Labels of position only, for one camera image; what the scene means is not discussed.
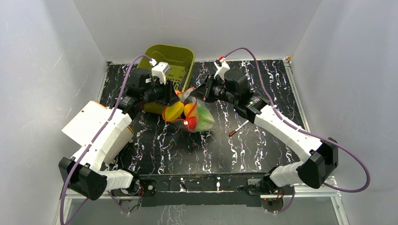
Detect yellow starfruit toy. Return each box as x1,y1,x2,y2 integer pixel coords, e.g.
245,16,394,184
162,101,184,122

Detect olive green plastic basket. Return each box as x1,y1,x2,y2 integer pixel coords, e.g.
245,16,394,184
137,44,196,115

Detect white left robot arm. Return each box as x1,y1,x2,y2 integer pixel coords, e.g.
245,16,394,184
58,66,179,200

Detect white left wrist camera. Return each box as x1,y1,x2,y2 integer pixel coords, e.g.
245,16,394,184
149,58,171,84

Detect green lettuce toy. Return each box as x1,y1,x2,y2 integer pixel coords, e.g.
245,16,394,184
195,105,215,132

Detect clear zip bag orange zipper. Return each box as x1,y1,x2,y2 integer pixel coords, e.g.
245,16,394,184
162,87,216,133

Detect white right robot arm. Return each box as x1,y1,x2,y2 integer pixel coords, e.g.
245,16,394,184
191,74,338,195

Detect red cap marker pen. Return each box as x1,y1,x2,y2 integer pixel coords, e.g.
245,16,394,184
229,120,250,137

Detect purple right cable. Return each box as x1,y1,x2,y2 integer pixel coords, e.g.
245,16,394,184
222,47,371,193

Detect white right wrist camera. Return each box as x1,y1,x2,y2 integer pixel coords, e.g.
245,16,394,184
214,56,230,80

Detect red strawberry toy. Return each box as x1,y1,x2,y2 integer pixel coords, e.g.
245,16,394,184
184,117,198,132

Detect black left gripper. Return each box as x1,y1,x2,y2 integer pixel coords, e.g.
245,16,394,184
142,77,180,107

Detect yellow-orange tangerine toy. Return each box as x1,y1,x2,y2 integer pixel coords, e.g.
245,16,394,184
184,103,197,118

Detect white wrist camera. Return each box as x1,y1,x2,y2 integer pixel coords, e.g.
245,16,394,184
214,56,230,80
149,58,171,84

